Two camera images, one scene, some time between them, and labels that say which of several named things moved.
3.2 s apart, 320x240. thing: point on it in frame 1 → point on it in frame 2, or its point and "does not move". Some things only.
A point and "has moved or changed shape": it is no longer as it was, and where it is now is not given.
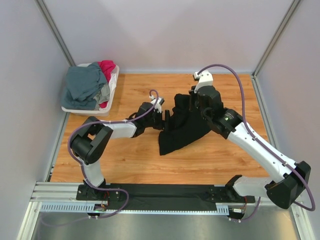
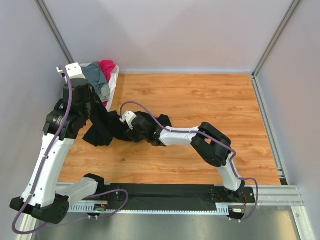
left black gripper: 165,125 → 91,91
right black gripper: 192,96 → 132,134
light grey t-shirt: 103,96 does not move
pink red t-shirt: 107,66 does not move
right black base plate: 223,194 does not move
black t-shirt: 186,125 has moved or changed shape
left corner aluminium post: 44,12 does not move
